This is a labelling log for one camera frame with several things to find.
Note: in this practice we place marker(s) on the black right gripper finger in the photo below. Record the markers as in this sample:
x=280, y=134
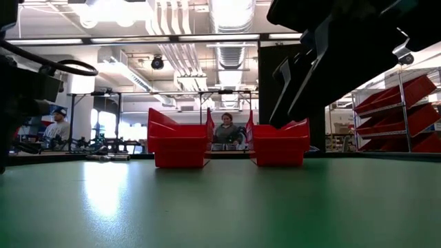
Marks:
x=344, y=62
x=293, y=79

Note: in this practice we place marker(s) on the long red plastic bin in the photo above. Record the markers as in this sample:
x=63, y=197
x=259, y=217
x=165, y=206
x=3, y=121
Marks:
x=179, y=148
x=280, y=148

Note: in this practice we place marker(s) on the silver battery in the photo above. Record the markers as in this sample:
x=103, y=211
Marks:
x=98, y=157
x=120, y=157

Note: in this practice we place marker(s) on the black background robot arm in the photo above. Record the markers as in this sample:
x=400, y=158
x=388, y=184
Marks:
x=120, y=143
x=87, y=143

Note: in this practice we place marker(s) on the person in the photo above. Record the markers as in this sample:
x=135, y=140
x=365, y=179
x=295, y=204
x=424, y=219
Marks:
x=227, y=132
x=58, y=129

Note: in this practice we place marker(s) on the black ceiling spotlight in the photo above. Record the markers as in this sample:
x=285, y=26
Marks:
x=407, y=59
x=157, y=62

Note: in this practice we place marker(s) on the red shelf bin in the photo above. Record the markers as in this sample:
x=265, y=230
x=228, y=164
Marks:
x=413, y=89
x=427, y=144
x=420, y=118

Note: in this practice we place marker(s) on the green table mat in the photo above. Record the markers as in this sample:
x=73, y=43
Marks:
x=275, y=206

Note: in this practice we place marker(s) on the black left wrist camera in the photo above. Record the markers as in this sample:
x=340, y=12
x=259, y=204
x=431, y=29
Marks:
x=34, y=86

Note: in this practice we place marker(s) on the black metal frame stand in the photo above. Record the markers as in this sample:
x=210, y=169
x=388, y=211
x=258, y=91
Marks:
x=225, y=91
x=98, y=93

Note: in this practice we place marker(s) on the black aluminium table frame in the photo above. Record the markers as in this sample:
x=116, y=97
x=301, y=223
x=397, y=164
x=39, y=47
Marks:
x=344, y=155

